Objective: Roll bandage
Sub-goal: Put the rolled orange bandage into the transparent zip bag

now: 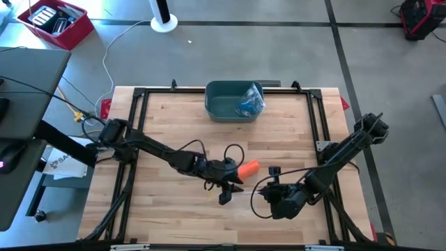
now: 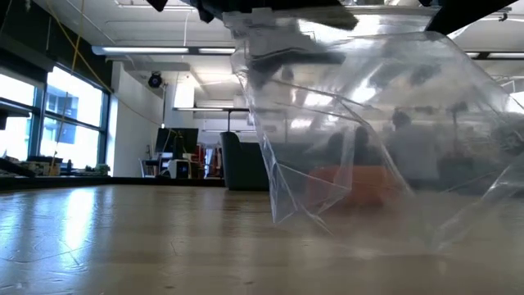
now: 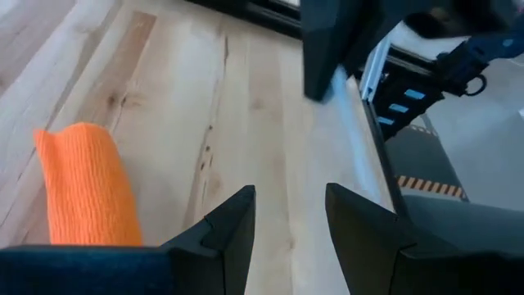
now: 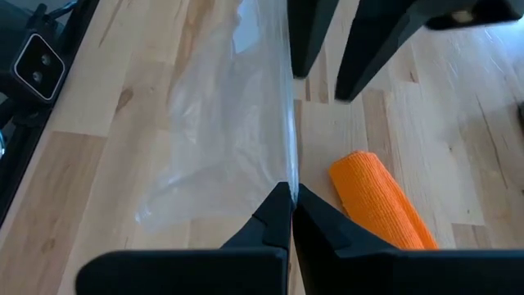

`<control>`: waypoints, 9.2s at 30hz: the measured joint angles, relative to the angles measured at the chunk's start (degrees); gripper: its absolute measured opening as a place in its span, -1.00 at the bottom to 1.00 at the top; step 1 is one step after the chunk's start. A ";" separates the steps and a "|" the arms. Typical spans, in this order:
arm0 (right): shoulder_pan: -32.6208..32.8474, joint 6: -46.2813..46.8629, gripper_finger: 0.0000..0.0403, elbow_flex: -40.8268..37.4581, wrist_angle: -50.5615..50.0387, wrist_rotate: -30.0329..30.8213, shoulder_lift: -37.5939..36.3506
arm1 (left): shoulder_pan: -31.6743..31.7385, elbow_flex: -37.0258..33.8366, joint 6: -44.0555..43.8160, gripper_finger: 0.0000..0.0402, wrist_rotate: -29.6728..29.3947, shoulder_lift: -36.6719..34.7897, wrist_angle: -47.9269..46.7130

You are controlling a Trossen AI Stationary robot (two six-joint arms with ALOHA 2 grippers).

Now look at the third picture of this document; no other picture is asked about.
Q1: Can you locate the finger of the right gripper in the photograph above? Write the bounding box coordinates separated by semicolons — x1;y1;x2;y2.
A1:
300;0;353;102
346;0;395;79

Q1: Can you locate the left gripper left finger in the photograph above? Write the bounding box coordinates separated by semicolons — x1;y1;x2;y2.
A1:
0;184;257;295

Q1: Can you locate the grey hazard-striped floor mat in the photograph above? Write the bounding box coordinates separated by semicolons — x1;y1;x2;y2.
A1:
384;122;524;255

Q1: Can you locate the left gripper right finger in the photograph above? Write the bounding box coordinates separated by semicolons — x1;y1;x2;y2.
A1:
325;182;524;295

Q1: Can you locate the orange elastic bandage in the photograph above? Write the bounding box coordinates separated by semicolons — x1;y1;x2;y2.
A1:
33;121;144;247

